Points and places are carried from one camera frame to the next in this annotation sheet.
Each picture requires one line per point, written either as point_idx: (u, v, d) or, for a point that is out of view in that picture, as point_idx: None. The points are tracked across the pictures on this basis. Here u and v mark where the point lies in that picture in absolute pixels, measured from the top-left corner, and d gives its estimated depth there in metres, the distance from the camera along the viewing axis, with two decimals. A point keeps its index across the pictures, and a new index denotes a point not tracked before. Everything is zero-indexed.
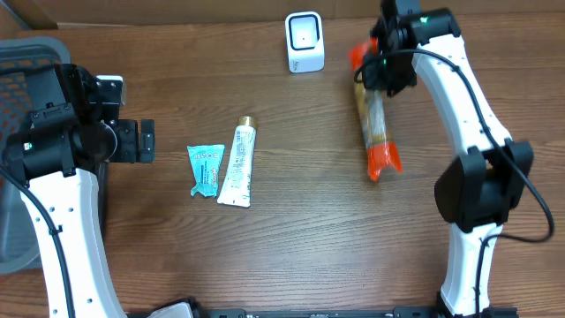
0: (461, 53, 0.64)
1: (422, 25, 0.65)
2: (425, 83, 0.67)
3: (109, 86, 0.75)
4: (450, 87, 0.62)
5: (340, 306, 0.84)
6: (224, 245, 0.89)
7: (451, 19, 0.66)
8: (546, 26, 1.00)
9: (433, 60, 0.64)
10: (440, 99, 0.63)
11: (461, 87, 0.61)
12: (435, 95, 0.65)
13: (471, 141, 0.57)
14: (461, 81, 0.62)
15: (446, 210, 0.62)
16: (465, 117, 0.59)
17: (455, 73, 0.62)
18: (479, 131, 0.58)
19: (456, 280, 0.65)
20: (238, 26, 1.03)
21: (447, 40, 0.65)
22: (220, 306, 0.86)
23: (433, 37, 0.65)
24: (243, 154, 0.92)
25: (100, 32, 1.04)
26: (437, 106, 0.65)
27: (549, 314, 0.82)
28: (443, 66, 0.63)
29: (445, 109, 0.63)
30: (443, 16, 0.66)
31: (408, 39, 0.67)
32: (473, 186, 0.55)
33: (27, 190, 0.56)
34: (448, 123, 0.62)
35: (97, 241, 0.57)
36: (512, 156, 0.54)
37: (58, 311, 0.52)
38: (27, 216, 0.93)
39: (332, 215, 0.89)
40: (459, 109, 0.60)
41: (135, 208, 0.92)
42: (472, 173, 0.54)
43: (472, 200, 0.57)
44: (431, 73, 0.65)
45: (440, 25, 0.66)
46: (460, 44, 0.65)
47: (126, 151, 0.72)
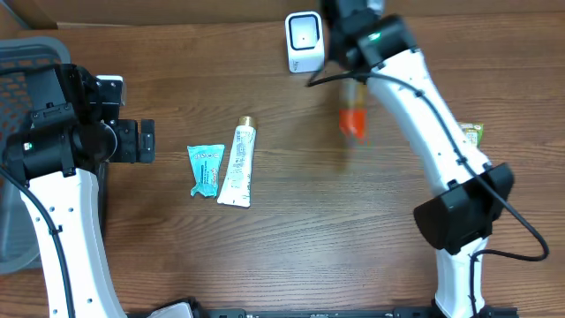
0: (421, 71, 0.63)
1: (372, 42, 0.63)
2: (387, 103, 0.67)
3: (109, 86, 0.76)
4: (417, 117, 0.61)
5: (340, 306, 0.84)
6: (224, 245, 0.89)
7: (401, 30, 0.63)
8: (547, 26, 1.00)
9: (392, 85, 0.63)
10: (408, 124, 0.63)
11: (427, 114, 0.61)
12: (401, 119, 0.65)
13: (450, 175, 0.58)
14: (427, 108, 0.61)
15: (429, 238, 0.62)
16: (438, 148, 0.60)
17: (418, 99, 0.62)
18: (455, 161, 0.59)
19: (450, 291, 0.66)
20: (238, 26, 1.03)
21: (403, 57, 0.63)
22: (220, 306, 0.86)
23: (387, 58, 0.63)
24: (244, 154, 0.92)
25: (100, 32, 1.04)
26: (405, 128, 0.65)
27: (549, 314, 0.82)
28: (405, 92, 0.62)
29: (415, 136, 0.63)
30: (392, 26, 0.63)
31: (359, 57, 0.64)
32: (456, 217, 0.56)
33: (27, 190, 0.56)
34: (419, 148, 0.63)
35: (97, 241, 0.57)
36: (493, 185, 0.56)
37: (58, 311, 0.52)
38: (28, 216, 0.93)
39: (331, 215, 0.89)
40: (431, 140, 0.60)
41: (135, 208, 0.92)
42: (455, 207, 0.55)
43: (455, 229, 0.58)
44: (393, 99, 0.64)
45: (390, 38, 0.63)
46: (418, 61, 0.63)
47: (125, 151, 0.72)
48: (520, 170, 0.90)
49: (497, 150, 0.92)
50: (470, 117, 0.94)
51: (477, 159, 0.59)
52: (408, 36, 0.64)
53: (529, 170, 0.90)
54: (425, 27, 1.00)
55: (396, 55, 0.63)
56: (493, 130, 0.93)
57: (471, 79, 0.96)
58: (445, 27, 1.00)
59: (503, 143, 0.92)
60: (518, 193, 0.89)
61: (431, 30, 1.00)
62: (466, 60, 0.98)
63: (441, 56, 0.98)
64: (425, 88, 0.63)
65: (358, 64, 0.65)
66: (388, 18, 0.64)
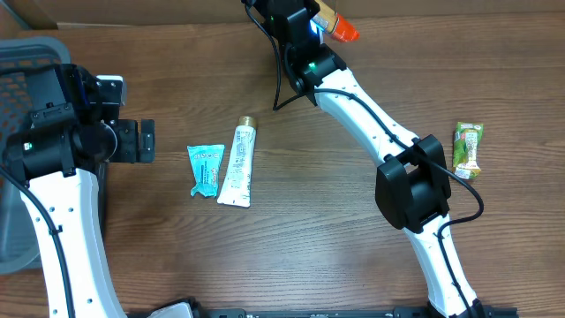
0: (351, 81, 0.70)
1: (312, 71, 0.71)
2: (335, 115, 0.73)
3: (109, 87, 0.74)
4: (351, 114, 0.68)
5: (340, 306, 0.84)
6: (225, 245, 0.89)
7: (335, 57, 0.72)
8: (547, 26, 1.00)
9: (327, 94, 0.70)
10: (350, 126, 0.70)
11: (360, 109, 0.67)
12: (347, 124, 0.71)
13: (386, 152, 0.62)
14: (360, 106, 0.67)
15: (391, 218, 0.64)
16: (373, 133, 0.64)
17: (351, 100, 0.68)
18: (388, 140, 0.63)
19: (436, 286, 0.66)
20: (238, 26, 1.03)
21: (335, 75, 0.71)
22: (220, 306, 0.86)
23: (326, 77, 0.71)
24: (244, 154, 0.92)
25: (101, 33, 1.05)
26: (352, 132, 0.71)
27: (549, 314, 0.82)
28: (340, 97, 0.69)
29: (357, 132, 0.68)
30: (327, 57, 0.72)
31: (304, 84, 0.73)
32: (403, 191, 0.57)
33: (27, 190, 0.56)
34: (365, 143, 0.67)
35: (97, 242, 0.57)
36: (424, 153, 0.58)
37: (58, 311, 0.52)
38: (28, 215, 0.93)
39: (331, 215, 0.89)
40: (366, 128, 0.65)
41: (135, 208, 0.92)
42: (395, 177, 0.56)
43: (409, 202, 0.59)
44: (334, 107, 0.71)
45: (327, 66, 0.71)
46: (348, 75, 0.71)
47: (125, 151, 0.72)
48: (520, 170, 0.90)
49: (497, 150, 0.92)
50: (470, 117, 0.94)
51: (406, 134, 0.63)
52: (340, 61, 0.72)
53: (530, 170, 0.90)
54: (425, 27, 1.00)
55: (330, 73, 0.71)
56: (493, 130, 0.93)
57: (471, 79, 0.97)
58: (445, 27, 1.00)
59: (503, 143, 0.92)
60: (518, 192, 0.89)
61: (431, 30, 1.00)
62: (466, 60, 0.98)
63: (440, 56, 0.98)
64: (358, 92, 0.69)
65: (304, 90, 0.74)
66: (325, 49, 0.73)
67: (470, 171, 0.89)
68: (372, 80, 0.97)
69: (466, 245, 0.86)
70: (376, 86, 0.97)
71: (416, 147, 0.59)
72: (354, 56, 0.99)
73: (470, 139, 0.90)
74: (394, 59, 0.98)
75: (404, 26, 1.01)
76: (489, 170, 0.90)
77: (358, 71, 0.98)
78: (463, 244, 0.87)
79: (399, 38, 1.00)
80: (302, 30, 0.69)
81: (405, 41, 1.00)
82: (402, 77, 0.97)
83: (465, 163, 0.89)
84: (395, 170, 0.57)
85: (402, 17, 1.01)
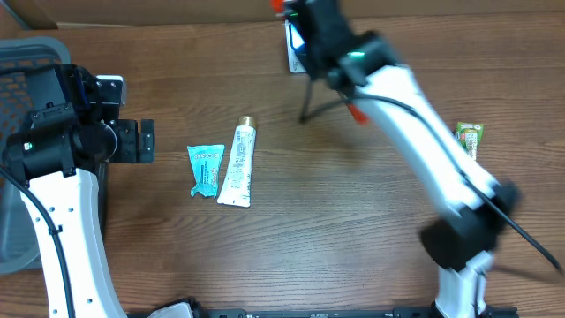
0: (409, 85, 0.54)
1: (353, 60, 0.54)
2: (380, 124, 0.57)
3: (109, 87, 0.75)
4: (410, 136, 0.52)
5: (340, 306, 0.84)
6: (225, 245, 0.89)
7: (382, 43, 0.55)
8: (547, 26, 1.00)
9: (377, 102, 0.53)
10: (403, 150, 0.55)
11: (422, 132, 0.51)
12: (397, 145, 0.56)
13: (455, 196, 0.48)
14: (422, 126, 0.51)
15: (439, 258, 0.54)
16: (439, 168, 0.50)
17: (410, 116, 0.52)
18: (459, 179, 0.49)
19: (453, 300, 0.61)
20: (238, 26, 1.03)
21: (386, 76, 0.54)
22: (220, 306, 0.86)
23: (372, 73, 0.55)
24: (244, 154, 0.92)
25: (101, 33, 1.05)
26: (406, 155, 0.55)
27: (549, 314, 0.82)
28: (395, 109, 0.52)
29: (412, 157, 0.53)
30: (371, 44, 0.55)
31: (342, 79, 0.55)
32: (473, 242, 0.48)
33: (27, 190, 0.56)
34: (423, 174, 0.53)
35: (97, 241, 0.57)
36: (502, 202, 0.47)
37: (58, 311, 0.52)
38: (28, 215, 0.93)
39: (332, 215, 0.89)
40: (430, 159, 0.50)
41: (135, 208, 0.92)
42: (470, 236, 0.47)
43: (474, 252, 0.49)
44: (381, 117, 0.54)
45: (376, 56, 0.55)
46: (403, 75, 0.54)
47: (125, 151, 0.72)
48: (520, 170, 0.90)
49: (497, 150, 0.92)
50: (470, 117, 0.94)
51: (478, 177, 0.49)
52: (392, 56, 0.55)
53: (529, 170, 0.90)
54: (425, 27, 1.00)
55: (379, 73, 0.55)
56: (493, 130, 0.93)
57: (470, 79, 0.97)
58: (445, 27, 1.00)
59: (503, 143, 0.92)
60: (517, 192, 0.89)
61: (431, 30, 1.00)
62: (466, 60, 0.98)
63: (440, 56, 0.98)
64: (417, 103, 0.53)
65: (342, 86, 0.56)
66: (367, 36, 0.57)
67: None
68: None
69: None
70: None
71: (494, 197, 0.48)
72: None
73: (470, 139, 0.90)
74: None
75: (404, 26, 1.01)
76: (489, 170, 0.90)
77: None
78: None
79: (399, 38, 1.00)
80: (327, 11, 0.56)
81: (405, 41, 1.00)
82: None
83: None
84: (469, 227, 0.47)
85: (402, 17, 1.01)
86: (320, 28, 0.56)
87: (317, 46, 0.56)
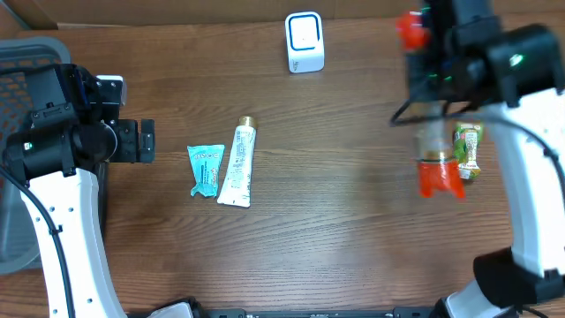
0: (561, 124, 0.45)
1: (507, 55, 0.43)
2: (494, 143, 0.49)
3: (109, 87, 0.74)
4: (536, 182, 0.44)
5: (340, 306, 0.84)
6: (225, 245, 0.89)
7: (551, 42, 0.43)
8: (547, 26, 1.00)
9: (516, 130, 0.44)
10: (516, 184, 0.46)
11: (552, 184, 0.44)
12: (507, 171, 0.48)
13: (552, 260, 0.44)
14: (555, 177, 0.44)
15: (489, 287, 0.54)
16: (550, 226, 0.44)
17: (547, 160, 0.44)
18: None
19: (466, 313, 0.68)
20: (238, 26, 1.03)
21: (538, 103, 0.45)
22: (220, 306, 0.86)
23: (524, 79, 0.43)
24: (244, 154, 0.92)
25: (101, 33, 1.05)
26: (508, 185, 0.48)
27: (549, 314, 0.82)
28: (532, 145, 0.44)
29: (520, 193, 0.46)
30: (536, 41, 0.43)
31: (487, 79, 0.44)
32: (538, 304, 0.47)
33: (27, 190, 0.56)
34: (524, 219, 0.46)
35: (97, 241, 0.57)
36: None
37: (58, 311, 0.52)
38: (28, 215, 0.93)
39: (332, 215, 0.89)
40: (544, 209, 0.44)
41: (135, 208, 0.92)
42: (546, 297, 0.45)
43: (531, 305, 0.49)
44: (504, 140, 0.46)
45: (544, 64, 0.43)
46: (560, 106, 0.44)
47: (126, 151, 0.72)
48: None
49: None
50: None
51: None
52: (560, 71, 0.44)
53: None
54: None
55: (532, 91, 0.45)
56: None
57: None
58: None
59: None
60: None
61: None
62: None
63: None
64: (562, 148, 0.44)
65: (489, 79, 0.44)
66: (531, 32, 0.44)
67: (470, 171, 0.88)
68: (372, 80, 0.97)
69: (467, 246, 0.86)
70: (376, 86, 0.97)
71: None
72: (353, 56, 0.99)
73: (469, 139, 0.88)
74: (394, 59, 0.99)
75: None
76: (489, 170, 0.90)
77: (358, 71, 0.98)
78: (463, 244, 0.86)
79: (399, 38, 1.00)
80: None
81: None
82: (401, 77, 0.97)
83: (465, 163, 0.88)
84: (548, 291, 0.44)
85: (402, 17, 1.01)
86: (459, 20, 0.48)
87: (464, 47, 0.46)
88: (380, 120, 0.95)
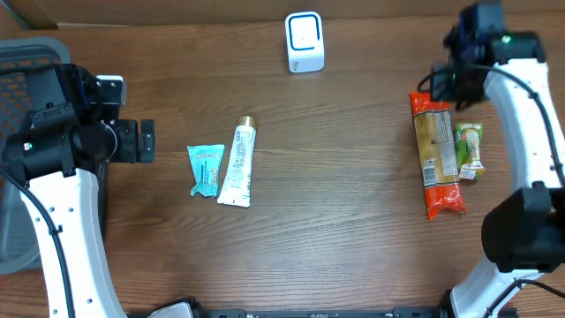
0: (544, 79, 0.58)
1: (504, 44, 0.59)
2: (494, 102, 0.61)
3: (109, 86, 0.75)
4: (522, 115, 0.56)
5: (340, 306, 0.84)
6: (224, 245, 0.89)
7: (535, 46, 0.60)
8: (547, 26, 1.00)
9: (504, 80, 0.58)
10: (510, 126, 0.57)
11: (536, 120, 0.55)
12: (504, 122, 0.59)
13: (538, 173, 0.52)
14: (537, 112, 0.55)
15: (493, 242, 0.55)
16: (536, 147, 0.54)
17: (531, 101, 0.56)
18: (549, 163, 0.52)
19: (470, 299, 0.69)
20: (238, 26, 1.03)
21: (527, 67, 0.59)
22: (220, 306, 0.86)
23: (515, 58, 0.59)
24: (244, 154, 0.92)
25: (101, 33, 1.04)
26: (505, 132, 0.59)
27: (549, 314, 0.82)
28: (518, 91, 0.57)
29: (513, 132, 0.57)
30: (527, 41, 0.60)
31: (485, 57, 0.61)
32: (528, 230, 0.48)
33: (27, 190, 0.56)
34: (515, 154, 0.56)
35: (97, 241, 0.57)
36: None
37: (58, 311, 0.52)
38: (28, 215, 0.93)
39: (332, 215, 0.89)
40: (530, 135, 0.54)
41: (135, 207, 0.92)
42: (536, 211, 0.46)
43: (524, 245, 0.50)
44: (500, 92, 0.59)
45: (525, 48, 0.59)
46: (542, 71, 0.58)
47: (125, 151, 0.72)
48: None
49: (497, 150, 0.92)
50: (470, 117, 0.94)
51: None
52: (541, 52, 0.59)
53: None
54: (425, 27, 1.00)
55: (521, 60, 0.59)
56: (494, 130, 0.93)
57: None
58: (445, 27, 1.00)
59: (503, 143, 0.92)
60: None
61: (431, 30, 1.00)
62: None
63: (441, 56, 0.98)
64: (543, 94, 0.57)
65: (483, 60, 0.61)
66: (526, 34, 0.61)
67: (475, 171, 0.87)
68: (372, 79, 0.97)
69: (466, 245, 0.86)
70: (376, 86, 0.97)
71: None
72: (353, 56, 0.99)
73: (470, 139, 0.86)
74: (395, 58, 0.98)
75: (404, 26, 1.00)
76: (488, 170, 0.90)
77: (358, 71, 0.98)
78: (463, 244, 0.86)
79: (399, 38, 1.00)
80: None
81: (405, 41, 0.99)
82: (401, 77, 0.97)
83: (470, 164, 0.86)
84: (537, 205, 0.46)
85: (402, 17, 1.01)
86: (479, 26, 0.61)
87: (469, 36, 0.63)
88: (380, 120, 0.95)
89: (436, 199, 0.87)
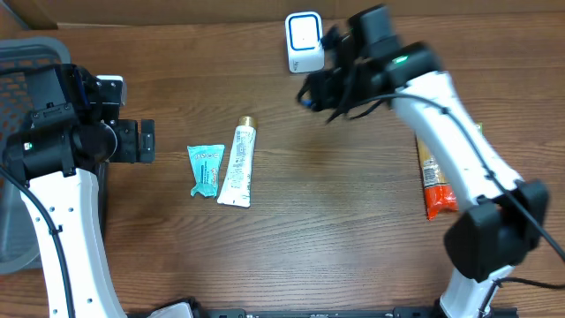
0: (448, 89, 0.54)
1: (399, 66, 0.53)
2: (413, 127, 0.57)
3: (109, 87, 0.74)
4: (443, 136, 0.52)
5: (340, 306, 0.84)
6: (225, 245, 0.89)
7: (429, 55, 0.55)
8: (546, 26, 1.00)
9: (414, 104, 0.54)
10: (437, 150, 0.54)
11: (458, 137, 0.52)
12: (429, 144, 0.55)
13: (478, 190, 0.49)
14: (454, 125, 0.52)
15: (458, 264, 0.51)
16: (465, 164, 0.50)
17: (445, 116, 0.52)
18: (484, 175, 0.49)
19: (459, 304, 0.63)
20: (238, 26, 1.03)
21: (427, 80, 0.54)
22: (220, 306, 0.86)
23: (414, 79, 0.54)
24: (244, 154, 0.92)
25: (101, 33, 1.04)
26: (434, 154, 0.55)
27: (549, 314, 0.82)
28: (430, 109, 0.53)
29: (441, 155, 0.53)
30: (422, 54, 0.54)
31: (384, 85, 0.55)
32: (488, 244, 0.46)
33: (27, 190, 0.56)
34: (450, 176, 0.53)
35: (97, 240, 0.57)
36: (527, 200, 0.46)
37: (58, 311, 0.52)
38: (28, 215, 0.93)
39: (331, 215, 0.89)
40: (456, 155, 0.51)
41: (135, 208, 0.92)
42: (491, 226, 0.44)
43: (490, 256, 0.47)
44: (414, 116, 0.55)
45: (419, 64, 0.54)
46: (444, 80, 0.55)
47: (125, 151, 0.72)
48: (520, 170, 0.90)
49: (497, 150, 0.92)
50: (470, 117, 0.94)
51: (508, 176, 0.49)
52: (435, 62, 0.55)
53: (529, 170, 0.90)
54: (425, 27, 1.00)
55: (419, 76, 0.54)
56: (493, 130, 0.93)
57: (470, 79, 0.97)
58: (445, 27, 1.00)
59: (503, 143, 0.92)
60: None
61: (431, 30, 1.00)
62: (466, 60, 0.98)
63: (441, 56, 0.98)
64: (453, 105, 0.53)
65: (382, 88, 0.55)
66: (417, 46, 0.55)
67: None
68: None
69: None
70: None
71: (518, 193, 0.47)
72: None
73: None
74: None
75: (404, 26, 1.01)
76: None
77: None
78: None
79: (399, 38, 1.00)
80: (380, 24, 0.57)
81: (404, 41, 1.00)
82: None
83: None
84: (488, 216, 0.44)
85: (402, 17, 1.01)
86: (371, 40, 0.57)
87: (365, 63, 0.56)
88: (380, 120, 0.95)
89: (436, 199, 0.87)
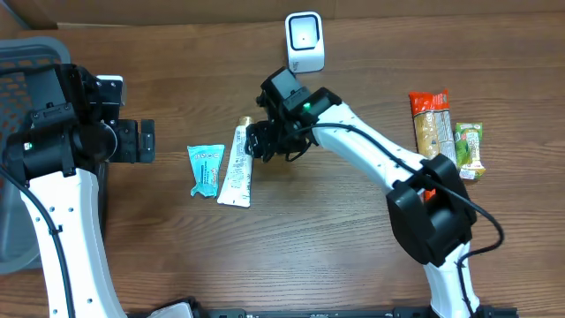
0: (350, 113, 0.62)
1: (307, 111, 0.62)
2: (337, 152, 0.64)
3: (109, 86, 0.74)
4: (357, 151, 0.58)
5: (340, 306, 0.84)
6: (224, 245, 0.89)
7: (328, 94, 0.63)
8: (547, 26, 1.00)
9: (325, 130, 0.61)
10: (358, 164, 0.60)
11: (366, 146, 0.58)
12: (354, 162, 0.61)
13: (394, 177, 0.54)
14: (360, 137, 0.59)
15: (415, 251, 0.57)
16: (378, 161, 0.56)
17: (351, 132, 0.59)
18: (394, 165, 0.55)
19: (443, 299, 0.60)
20: (238, 25, 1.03)
21: (330, 112, 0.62)
22: (220, 306, 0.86)
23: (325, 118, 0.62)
24: (244, 154, 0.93)
25: (101, 33, 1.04)
26: (361, 170, 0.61)
27: (549, 314, 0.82)
28: (339, 132, 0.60)
29: (362, 166, 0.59)
30: (324, 98, 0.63)
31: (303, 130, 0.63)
32: (421, 221, 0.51)
33: (27, 190, 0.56)
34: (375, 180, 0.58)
35: (97, 240, 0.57)
36: (436, 174, 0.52)
37: (58, 311, 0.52)
38: (28, 215, 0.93)
39: (332, 215, 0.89)
40: (367, 157, 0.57)
41: (135, 208, 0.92)
42: (409, 205, 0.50)
43: (428, 233, 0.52)
44: (333, 142, 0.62)
45: (323, 108, 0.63)
46: (344, 109, 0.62)
47: (126, 151, 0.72)
48: (520, 170, 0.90)
49: (497, 149, 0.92)
50: (470, 117, 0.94)
51: (413, 157, 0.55)
52: (335, 97, 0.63)
53: (530, 170, 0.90)
54: (425, 27, 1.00)
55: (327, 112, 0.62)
56: (493, 130, 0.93)
57: (470, 79, 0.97)
58: (445, 27, 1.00)
59: (504, 143, 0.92)
60: (516, 192, 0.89)
61: (431, 30, 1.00)
62: (466, 60, 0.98)
63: (441, 56, 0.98)
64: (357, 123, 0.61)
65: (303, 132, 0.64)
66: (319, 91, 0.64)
67: (475, 171, 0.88)
68: (372, 80, 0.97)
69: None
70: (376, 86, 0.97)
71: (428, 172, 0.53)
72: (353, 56, 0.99)
73: (470, 139, 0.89)
74: (395, 58, 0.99)
75: (404, 26, 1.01)
76: (488, 170, 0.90)
77: (357, 71, 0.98)
78: None
79: (399, 38, 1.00)
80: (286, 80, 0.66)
81: (405, 41, 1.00)
82: (401, 76, 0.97)
83: (470, 164, 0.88)
84: (407, 198, 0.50)
85: (402, 17, 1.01)
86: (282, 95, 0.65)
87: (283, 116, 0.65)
88: (380, 120, 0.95)
89: None
